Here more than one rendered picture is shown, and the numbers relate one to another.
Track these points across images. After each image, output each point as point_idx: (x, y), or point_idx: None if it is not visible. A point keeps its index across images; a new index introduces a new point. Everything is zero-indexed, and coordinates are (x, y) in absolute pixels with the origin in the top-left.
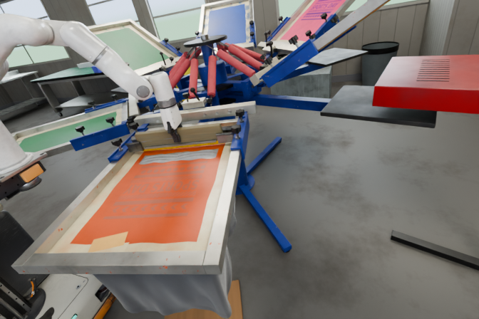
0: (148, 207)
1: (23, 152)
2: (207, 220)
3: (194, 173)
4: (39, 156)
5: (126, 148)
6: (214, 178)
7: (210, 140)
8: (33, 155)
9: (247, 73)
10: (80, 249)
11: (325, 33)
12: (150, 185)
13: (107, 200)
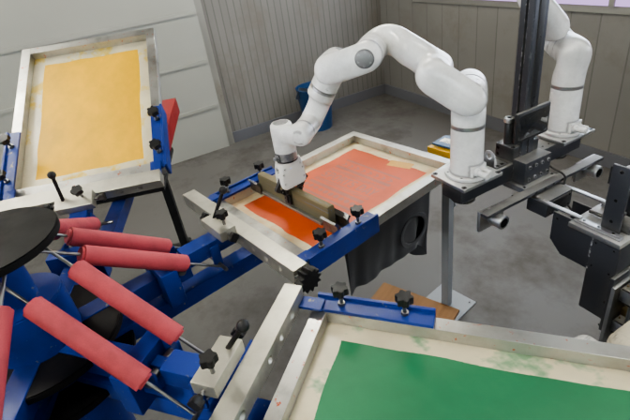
0: (367, 172)
1: (450, 166)
2: (340, 153)
3: (317, 181)
4: (437, 171)
5: (351, 223)
6: (310, 172)
7: None
8: (444, 175)
9: (97, 222)
10: (419, 167)
11: (158, 96)
12: (355, 187)
13: (394, 190)
